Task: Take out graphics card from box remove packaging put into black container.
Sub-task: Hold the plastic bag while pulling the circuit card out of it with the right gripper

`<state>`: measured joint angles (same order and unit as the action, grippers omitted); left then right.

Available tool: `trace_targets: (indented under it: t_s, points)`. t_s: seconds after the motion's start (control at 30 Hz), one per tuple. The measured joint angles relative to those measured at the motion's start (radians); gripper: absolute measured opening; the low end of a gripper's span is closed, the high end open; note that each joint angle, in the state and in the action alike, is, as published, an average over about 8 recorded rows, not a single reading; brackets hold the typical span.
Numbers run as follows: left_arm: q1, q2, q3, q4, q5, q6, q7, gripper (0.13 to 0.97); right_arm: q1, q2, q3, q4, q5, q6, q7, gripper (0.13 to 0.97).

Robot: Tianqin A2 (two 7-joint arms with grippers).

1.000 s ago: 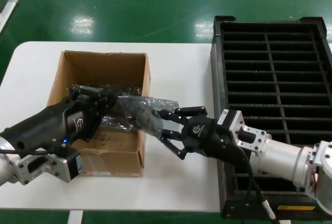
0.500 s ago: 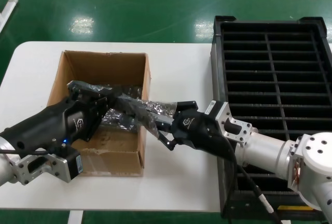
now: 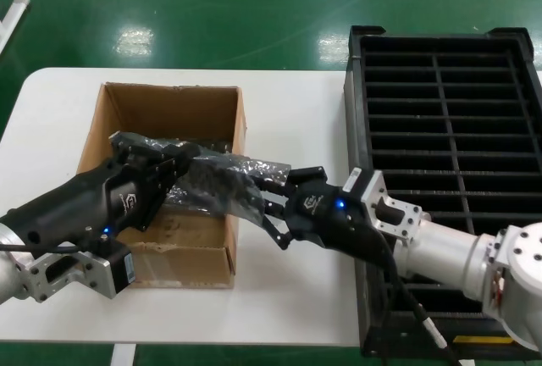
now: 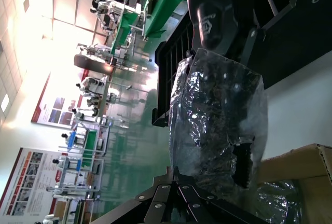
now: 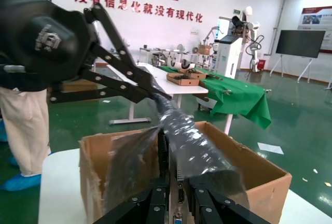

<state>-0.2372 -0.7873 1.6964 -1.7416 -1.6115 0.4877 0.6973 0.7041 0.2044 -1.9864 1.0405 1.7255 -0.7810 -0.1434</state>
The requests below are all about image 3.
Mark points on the silver antistatic bag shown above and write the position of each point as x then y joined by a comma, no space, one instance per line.
237,171

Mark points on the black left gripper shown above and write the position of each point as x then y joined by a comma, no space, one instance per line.
84,201

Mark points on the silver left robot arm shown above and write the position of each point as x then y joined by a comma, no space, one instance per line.
8,264

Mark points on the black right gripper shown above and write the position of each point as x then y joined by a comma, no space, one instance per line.
330,217

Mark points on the white pipe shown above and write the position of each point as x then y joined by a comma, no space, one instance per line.
14,12

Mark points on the black slotted container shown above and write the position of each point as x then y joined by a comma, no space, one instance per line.
360,129

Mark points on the white table leg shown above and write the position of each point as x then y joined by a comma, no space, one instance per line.
123,351

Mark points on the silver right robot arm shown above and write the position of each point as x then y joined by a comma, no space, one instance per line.
449,243

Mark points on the black bagged card package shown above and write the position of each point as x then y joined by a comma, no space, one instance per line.
186,203

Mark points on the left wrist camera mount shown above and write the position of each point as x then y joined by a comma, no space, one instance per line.
97,268

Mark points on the brown cardboard box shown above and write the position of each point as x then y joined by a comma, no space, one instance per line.
203,264

